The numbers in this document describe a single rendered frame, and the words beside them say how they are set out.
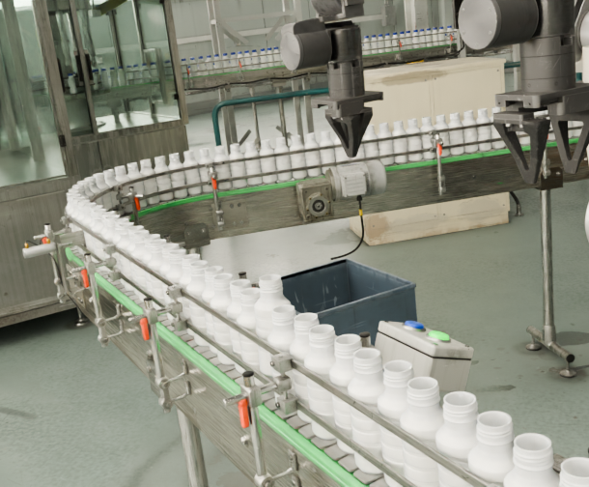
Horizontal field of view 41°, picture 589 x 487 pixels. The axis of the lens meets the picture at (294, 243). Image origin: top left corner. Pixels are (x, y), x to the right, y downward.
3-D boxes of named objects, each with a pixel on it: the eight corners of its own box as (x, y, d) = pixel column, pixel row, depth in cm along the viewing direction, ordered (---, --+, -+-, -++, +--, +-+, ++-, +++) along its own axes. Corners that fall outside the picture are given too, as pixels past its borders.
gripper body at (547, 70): (604, 100, 87) (604, 30, 85) (537, 113, 82) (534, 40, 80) (559, 99, 92) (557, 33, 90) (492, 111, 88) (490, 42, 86)
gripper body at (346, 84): (310, 111, 126) (306, 64, 124) (359, 100, 132) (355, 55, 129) (336, 113, 121) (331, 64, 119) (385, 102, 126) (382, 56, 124)
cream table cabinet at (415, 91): (477, 206, 639) (469, 56, 607) (512, 222, 580) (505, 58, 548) (346, 227, 621) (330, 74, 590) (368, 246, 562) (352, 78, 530)
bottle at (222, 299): (227, 369, 144) (214, 284, 140) (213, 359, 149) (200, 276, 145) (256, 359, 147) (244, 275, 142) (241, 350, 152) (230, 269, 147)
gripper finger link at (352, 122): (326, 157, 130) (322, 100, 127) (360, 149, 134) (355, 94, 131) (353, 162, 125) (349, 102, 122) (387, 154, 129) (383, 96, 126)
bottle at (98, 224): (121, 264, 221) (111, 206, 216) (121, 270, 215) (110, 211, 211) (99, 267, 220) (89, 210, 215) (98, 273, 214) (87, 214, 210)
